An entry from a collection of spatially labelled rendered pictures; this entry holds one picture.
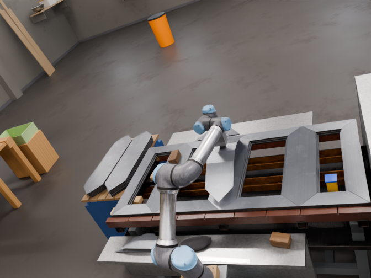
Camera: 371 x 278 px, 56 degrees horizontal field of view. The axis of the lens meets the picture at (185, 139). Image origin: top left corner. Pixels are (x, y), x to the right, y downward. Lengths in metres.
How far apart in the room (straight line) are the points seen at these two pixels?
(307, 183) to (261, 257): 0.48
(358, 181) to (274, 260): 0.60
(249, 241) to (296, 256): 0.27
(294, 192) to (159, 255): 0.80
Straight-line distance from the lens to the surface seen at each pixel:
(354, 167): 2.13
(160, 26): 8.56
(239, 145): 2.50
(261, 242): 2.06
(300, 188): 2.04
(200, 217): 2.10
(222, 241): 2.13
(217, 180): 2.12
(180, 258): 1.78
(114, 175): 2.81
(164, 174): 1.77
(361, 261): 2.30
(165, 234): 1.84
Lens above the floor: 2.24
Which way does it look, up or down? 30 degrees down
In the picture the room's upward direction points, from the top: 24 degrees counter-clockwise
